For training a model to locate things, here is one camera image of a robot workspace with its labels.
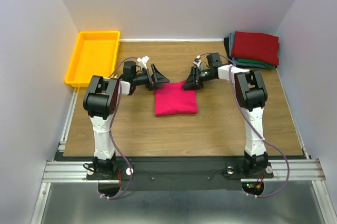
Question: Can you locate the yellow plastic tray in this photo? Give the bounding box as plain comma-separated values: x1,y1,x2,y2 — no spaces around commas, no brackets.
64,31,120,88

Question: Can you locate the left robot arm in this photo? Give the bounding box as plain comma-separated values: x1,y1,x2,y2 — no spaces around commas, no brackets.
83,59,170,179

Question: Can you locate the folded blue grey t shirt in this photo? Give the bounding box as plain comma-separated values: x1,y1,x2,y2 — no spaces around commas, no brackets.
229,32,235,58

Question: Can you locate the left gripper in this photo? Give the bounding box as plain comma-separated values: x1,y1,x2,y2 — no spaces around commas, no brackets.
132,64,169,91

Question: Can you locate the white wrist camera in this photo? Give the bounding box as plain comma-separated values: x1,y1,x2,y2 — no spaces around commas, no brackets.
137,55,150,70
193,55,204,70

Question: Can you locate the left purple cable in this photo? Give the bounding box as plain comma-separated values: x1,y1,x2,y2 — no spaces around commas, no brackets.
100,56,142,200

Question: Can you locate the aluminium frame rail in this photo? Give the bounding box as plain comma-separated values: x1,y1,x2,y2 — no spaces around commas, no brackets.
32,83,334,223

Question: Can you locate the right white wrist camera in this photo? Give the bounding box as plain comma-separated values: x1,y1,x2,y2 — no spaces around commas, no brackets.
193,55,204,70

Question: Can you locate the folded red t shirt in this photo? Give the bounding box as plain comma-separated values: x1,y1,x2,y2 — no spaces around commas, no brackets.
231,31,280,66

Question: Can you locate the folded green t shirt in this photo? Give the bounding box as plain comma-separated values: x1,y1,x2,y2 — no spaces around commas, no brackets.
233,58,276,70

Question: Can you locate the pink t shirt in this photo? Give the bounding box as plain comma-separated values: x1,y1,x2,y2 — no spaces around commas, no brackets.
154,81,198,116

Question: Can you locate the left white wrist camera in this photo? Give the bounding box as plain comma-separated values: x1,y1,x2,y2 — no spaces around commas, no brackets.
137,55,150,70

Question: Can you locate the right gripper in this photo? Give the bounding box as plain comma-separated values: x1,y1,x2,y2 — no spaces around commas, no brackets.
182,66,215,91

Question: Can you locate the folded black t shirt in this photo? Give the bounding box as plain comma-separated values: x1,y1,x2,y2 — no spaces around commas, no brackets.
223,37,277,71

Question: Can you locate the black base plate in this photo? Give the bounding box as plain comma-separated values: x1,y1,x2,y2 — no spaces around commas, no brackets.
84,157,273,192

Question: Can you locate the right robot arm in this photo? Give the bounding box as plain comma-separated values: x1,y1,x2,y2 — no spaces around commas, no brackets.
182,53,269,177

